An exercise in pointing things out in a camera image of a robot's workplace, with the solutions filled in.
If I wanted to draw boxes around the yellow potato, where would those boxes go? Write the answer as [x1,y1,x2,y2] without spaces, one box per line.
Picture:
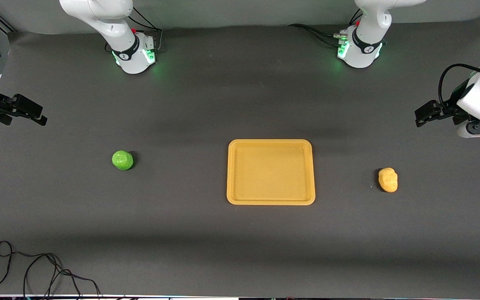
[378,167,399,193]

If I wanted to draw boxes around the green apple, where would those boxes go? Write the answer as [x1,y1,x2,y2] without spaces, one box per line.
[112,150,134,171]

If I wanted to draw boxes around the yellow plastic tray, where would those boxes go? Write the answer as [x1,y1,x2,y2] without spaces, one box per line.
[227,139,316,206]

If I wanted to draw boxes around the dark grey table cloth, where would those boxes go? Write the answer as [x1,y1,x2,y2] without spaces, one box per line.
[0,17,480,297]

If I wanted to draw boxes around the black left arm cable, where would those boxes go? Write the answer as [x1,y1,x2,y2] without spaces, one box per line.
[437,63,480,110]

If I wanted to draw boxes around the aluminium frame rail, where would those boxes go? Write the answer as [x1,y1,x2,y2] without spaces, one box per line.
[0,10,16,34]

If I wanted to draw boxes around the thin black loose cable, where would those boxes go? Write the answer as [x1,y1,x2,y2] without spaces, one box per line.
[0,241,103,299]

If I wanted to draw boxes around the black right arm base cables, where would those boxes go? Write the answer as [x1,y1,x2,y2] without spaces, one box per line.
[105,6,164,54]

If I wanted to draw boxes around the black arm base cables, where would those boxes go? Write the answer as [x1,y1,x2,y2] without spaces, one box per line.
[289,8,387,49]
[105,6,164,54]

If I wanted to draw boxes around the black left arm base cables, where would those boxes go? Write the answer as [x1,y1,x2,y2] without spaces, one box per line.
[289,8,387,49]

